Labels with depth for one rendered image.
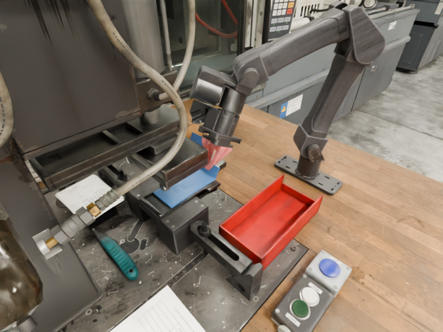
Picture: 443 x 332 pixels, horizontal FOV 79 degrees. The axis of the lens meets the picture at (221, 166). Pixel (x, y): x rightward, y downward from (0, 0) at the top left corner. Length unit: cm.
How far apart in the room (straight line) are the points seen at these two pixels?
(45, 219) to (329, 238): 57
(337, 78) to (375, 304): 48
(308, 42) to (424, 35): 443
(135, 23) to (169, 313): 49
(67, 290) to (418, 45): 497
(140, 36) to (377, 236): 65
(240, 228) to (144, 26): 47
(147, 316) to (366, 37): 69
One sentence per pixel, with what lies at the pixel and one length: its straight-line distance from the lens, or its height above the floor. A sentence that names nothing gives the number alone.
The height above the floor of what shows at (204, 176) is 99.
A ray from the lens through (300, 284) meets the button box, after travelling 58.
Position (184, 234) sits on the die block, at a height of 95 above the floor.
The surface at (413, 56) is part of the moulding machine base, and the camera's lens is 510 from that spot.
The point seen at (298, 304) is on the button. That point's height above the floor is 94.
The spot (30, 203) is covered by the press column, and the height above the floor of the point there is 117.
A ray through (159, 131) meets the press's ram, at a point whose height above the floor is 118.
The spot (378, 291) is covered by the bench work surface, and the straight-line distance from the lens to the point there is 67.
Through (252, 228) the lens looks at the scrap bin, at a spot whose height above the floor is 91.
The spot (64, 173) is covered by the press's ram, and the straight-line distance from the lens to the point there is 45.
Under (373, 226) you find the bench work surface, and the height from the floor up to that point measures 90.
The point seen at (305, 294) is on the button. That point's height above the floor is 94.
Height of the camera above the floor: 143
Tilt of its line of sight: 38 degrees down
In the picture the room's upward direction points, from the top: straight up
